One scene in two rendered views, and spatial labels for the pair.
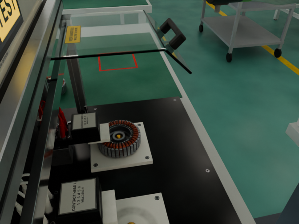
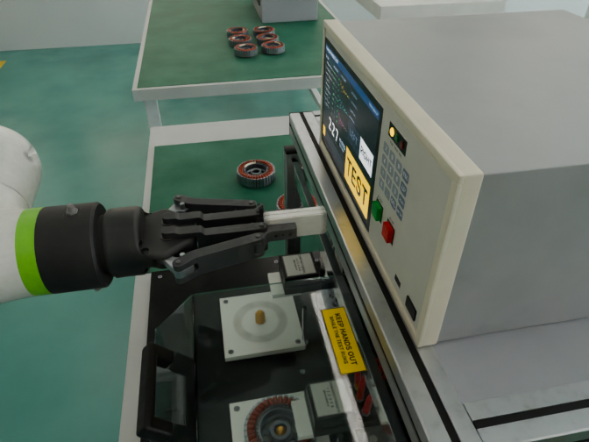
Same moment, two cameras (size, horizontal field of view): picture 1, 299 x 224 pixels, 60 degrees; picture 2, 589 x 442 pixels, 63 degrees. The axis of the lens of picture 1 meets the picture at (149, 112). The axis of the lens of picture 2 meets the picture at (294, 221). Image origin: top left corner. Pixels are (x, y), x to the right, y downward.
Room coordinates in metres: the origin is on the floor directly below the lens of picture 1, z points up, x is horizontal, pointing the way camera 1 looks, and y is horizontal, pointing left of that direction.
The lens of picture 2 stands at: (0.88, 0.10, 1.51)
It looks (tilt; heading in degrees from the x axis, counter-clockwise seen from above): 37 degrees down; 180
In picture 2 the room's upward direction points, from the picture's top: straight up
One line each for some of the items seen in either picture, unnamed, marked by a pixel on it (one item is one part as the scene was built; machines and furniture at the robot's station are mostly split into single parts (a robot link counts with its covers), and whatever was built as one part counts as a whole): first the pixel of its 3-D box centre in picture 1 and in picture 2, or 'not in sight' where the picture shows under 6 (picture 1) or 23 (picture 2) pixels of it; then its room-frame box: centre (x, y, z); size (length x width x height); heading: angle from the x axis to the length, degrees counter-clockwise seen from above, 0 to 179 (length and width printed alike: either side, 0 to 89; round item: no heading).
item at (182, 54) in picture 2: not in sight; (246, 83); (-2.00, -0.19, 0.38); 1.85 x 1.10 x 0.75; 11
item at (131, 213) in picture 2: not in sight; (152, 238); (0.47, -0.05, 1.18); 0.09 x 0.08 x 0.07; 101
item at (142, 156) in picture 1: (119, 144); not in sight; (0.49, 0.08, 0.78); 0.15 x 0.15 x 0.01; 11
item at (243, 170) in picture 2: not in sight; (256, 173); (-0.32, -0.01, 0.77); 0.11 x 0.11 x 0.04
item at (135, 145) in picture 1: (119, 138); not in sight; (0.49, 0.08, 0.80); 0.11 x 0.11 x 0.04
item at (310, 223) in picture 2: not in sight; (295, 224); (0.45, 0.10, 1.18); 0.07 x 0.01 x 0.03; 100
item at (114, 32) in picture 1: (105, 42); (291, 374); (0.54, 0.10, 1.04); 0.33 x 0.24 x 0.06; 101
